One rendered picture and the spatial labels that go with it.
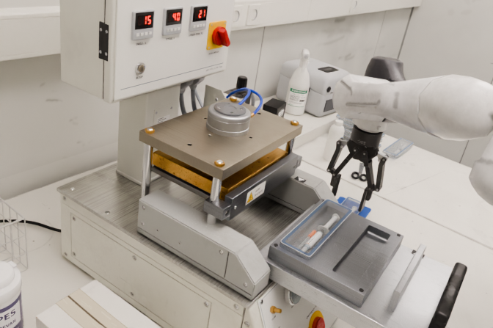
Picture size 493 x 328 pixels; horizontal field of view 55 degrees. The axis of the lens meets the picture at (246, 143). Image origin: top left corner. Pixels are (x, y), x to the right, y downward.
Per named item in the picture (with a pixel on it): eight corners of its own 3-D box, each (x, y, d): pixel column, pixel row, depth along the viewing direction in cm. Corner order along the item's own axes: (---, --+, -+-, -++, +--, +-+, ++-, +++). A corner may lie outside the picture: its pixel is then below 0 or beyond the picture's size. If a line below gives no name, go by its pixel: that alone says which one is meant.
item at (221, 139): (111, 163, 88) (114, 97, 82) (213, 120, 112) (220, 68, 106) (216, 219, 77) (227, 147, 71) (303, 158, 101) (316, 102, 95)
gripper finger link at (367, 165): (365, 147, 124) (370, 147, 123) (371, 186, 126) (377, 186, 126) (360, 152, 121) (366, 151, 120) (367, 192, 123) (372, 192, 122)
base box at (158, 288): (61, 259, 101) (59, 191, 94) (177, 194, 131) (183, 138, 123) (273, 411, 77) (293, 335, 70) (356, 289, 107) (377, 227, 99)
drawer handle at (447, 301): (426, 331, 68) (435, 310, 66) (448, 278, 80) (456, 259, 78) (440, 338, 67) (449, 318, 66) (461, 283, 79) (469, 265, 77)
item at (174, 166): (151, 171, 87) (154, 124, 83) (221, 137, 104) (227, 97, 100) (226, 210, 79) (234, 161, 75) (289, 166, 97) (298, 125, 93)
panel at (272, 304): (279, 401, 79) (256, 301, 75) (348, 301, 102) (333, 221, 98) (290, 403, 77) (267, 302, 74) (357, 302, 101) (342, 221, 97)
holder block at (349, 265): (266, 257, 78) (269, 244, 77) (319, 208, 93) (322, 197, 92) (360, 308, 70) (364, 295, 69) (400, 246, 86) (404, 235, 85)
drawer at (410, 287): (251, 272, 79) (258, 235, 76) (309, 219, 97) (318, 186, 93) (425, 373, 66) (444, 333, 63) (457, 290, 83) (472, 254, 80)
